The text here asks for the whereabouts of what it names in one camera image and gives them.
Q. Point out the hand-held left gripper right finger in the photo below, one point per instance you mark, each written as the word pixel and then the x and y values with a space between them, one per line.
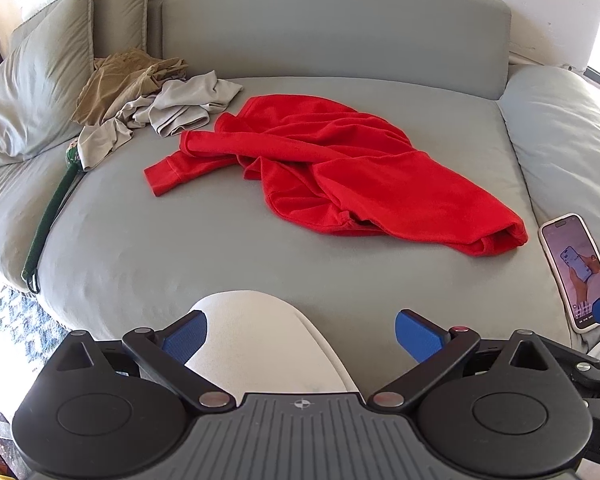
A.
pixel 420 335

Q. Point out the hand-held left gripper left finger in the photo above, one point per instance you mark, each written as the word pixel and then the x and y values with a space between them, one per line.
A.
pixel 182 337

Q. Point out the red shirt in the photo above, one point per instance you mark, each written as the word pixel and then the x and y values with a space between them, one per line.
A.
pixel 360 170

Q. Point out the smartphone in beige case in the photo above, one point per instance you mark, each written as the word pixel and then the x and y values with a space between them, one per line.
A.
pixel 577 270

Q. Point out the person's left leg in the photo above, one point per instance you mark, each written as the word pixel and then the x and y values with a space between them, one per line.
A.
pixel 270 345

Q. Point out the blue patterned rug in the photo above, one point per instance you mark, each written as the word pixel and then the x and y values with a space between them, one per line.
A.
pixel 25 330

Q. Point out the large pale grey pillow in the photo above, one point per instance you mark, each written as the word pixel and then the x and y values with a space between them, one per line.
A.
pixel 565 130

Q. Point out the beige crumpled garment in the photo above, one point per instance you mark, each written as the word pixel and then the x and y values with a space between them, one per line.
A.
pixel 185 102

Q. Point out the tan crumpled garment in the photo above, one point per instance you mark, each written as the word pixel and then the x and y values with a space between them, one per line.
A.
pixel 115 90

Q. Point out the grey wrinkled pillow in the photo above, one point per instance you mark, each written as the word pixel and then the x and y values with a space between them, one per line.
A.
pixel 30 85

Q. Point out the grey wide backrest cushion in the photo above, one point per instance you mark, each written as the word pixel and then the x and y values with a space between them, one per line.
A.
pixel 330 35

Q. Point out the grey upright back cushion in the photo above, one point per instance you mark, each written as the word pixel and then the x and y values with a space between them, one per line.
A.
pixel 120 5

